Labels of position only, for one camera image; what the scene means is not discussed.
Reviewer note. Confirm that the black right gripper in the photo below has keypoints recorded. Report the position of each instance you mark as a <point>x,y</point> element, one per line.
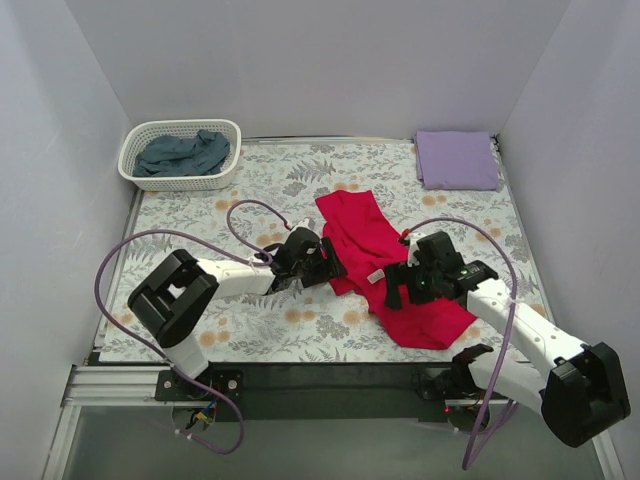
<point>396,286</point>

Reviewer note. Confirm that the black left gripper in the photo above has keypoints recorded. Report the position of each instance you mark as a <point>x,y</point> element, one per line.
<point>329,257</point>

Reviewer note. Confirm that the red t shirt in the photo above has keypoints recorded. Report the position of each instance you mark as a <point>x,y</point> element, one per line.
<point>365,243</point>

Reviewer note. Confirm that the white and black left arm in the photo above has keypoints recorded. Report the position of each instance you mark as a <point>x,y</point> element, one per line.
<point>171,300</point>

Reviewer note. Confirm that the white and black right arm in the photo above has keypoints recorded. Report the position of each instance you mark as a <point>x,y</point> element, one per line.
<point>577,388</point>

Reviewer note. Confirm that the floral patterned table cloth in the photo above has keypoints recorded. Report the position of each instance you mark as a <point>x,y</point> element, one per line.
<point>275,183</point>

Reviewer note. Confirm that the folded purple t shirt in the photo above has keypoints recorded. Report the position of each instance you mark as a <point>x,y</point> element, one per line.
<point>453,160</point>

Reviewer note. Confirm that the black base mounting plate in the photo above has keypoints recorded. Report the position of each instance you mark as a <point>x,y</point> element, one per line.
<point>332,391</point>

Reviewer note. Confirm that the crumpled grey-blue t shirt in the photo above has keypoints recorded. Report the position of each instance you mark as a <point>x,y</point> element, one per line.
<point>172,156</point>

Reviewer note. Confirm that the white perforated plastic basket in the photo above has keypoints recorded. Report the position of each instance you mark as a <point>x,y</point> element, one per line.
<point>141,135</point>

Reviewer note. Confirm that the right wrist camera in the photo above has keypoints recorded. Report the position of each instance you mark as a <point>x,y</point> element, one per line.
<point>410,240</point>

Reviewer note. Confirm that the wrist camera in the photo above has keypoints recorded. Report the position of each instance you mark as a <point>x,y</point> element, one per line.
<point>410,240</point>
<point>302,235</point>

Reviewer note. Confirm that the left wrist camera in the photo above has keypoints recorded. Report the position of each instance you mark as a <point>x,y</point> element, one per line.
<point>302,235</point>

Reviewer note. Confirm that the aluminium frame rail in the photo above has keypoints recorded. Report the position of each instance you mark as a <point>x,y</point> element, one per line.
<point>118,385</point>

